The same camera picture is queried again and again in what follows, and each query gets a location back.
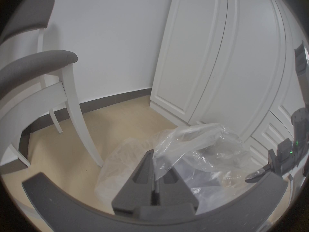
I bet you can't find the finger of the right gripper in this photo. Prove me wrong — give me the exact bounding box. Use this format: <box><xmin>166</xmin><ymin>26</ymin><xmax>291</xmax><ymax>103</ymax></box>
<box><xmin>245</xmin><ymin>167</ymin><xmax>272</xmax><ymax>184</ymax></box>

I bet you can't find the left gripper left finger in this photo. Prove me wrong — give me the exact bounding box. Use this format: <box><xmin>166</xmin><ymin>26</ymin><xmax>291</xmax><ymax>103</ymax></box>
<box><xmin>111</xmin><ymin>149</ymin><xmax>155</xmax><ymax>214</ymax></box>

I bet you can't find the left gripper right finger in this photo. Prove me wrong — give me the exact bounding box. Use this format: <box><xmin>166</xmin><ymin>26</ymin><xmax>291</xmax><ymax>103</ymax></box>
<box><xmin>154</xmin><ymin>160</ymin><xmax>201</xmax><ymax>214</ymax></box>

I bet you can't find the clear plastic bag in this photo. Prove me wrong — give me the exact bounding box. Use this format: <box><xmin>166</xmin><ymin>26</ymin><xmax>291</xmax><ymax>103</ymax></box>
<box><xmin>94</xmin><ymin>122</ymin><xmax>253</xmax><ymax>214</ymax></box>

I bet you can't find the white trash bin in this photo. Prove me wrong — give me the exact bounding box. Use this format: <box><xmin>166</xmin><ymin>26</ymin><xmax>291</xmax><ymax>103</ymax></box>
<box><xmin>154</xmin><ymin>146</ymin><xmax>242</xmax><ymax>214</ymax></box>

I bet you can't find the grey cushioned white chair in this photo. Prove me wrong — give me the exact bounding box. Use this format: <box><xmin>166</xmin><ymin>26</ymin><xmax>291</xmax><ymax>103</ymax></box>
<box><xmin>0</xmin><ymin>0</ymin><xmax>105</xmax><ymax>169</ymax></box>

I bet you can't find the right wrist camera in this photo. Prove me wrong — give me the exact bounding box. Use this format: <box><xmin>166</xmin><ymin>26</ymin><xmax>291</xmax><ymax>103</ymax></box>
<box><xmin>276</xmin><ymin>139</ymin><xmax>295</xmax><ymax>161</ymax></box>

